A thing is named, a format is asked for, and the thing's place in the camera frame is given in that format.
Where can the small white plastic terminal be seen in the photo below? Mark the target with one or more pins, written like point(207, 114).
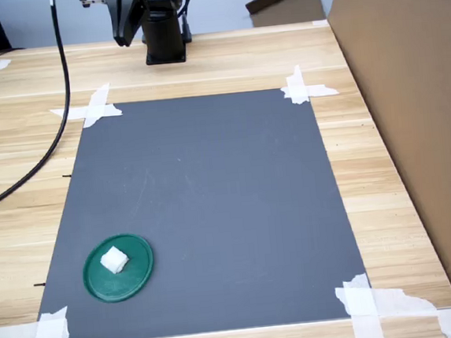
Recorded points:
point(114, 259)

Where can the round green lid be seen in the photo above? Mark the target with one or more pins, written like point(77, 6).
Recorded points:
point(136, 279)

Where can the small black screw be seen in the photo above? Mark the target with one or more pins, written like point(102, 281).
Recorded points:
point(67, 176)
point(40, 285)

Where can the dark grey mat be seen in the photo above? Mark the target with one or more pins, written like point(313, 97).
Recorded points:
point(212, 198)

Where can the brown cardboard partition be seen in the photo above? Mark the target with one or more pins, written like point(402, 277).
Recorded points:
point(415, 120)

